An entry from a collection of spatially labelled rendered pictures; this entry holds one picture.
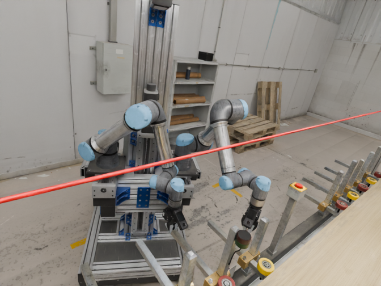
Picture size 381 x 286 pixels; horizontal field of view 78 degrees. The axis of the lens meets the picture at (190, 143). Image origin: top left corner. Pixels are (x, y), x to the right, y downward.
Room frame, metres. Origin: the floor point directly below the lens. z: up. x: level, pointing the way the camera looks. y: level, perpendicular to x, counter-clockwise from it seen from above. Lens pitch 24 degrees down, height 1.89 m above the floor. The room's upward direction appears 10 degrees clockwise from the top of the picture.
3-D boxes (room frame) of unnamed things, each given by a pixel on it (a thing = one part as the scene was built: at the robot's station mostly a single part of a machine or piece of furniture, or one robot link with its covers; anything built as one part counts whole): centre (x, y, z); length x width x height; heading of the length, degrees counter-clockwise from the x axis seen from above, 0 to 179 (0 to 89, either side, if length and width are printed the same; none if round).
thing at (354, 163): (1.80, -1.37, 0.93); 0.04 x 0.04 x 0.48; 42
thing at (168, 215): (1.05, 0.04, 0.97); 0.09 x 0.08 x 0.12; 42
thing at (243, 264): (0.95, -0.42, 0.84); 0.14 x 0.06 x 0.05; 132
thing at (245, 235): (0.76, -0.29, 1.06); 0.06 x 0.06 x 0.22; 42
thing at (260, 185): (1.05, -0.40, 1.23); 0.09 x 0.08 x 0.11; 34
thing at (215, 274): (0.78, -0.24, 0.85); 0.14 x 0.06 x 0.05; 132
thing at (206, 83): (3.80, 0.22, 0.78); 0.90 x 0.45 x 1.55; 135
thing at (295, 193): (1.14, -0.63, 1.18); 0.07 x 0.07 x 0.08; 42
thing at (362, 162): (1.97, -1.55, 0.88); 0.04 x 0.04 x 0.48; 42
